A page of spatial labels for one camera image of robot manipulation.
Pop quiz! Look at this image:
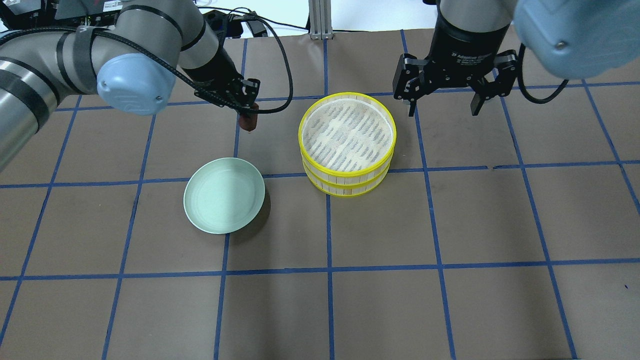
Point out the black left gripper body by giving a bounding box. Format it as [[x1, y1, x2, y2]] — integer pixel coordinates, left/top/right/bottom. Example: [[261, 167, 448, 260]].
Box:
[[185, 50, 259, 113]]

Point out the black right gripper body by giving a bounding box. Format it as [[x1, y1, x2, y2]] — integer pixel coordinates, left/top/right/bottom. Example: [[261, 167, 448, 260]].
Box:
[[393, 14, 518, 100]]

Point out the brown bun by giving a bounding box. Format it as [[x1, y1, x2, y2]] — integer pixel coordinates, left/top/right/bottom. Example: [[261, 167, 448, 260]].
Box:
[[237, 111, 258, 132]]

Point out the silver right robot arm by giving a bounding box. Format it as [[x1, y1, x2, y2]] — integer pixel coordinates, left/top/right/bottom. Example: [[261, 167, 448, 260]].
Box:
[[392, 0, 640, 116]]

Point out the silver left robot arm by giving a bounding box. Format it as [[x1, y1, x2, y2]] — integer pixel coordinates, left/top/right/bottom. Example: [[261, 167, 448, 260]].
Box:
[[1, 0, 260, 168]]

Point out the black power adapter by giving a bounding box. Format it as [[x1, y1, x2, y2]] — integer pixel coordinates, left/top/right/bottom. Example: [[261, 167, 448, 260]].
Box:
[[245, 19, 269, 38]]

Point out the light green plate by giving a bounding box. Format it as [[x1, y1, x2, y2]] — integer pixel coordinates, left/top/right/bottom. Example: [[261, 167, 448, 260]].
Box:
[[182, 157, 266, 235]]

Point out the aluminium frame post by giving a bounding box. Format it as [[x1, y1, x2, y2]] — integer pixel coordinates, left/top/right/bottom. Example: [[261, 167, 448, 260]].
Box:
[[308, 0, 334, 40]]

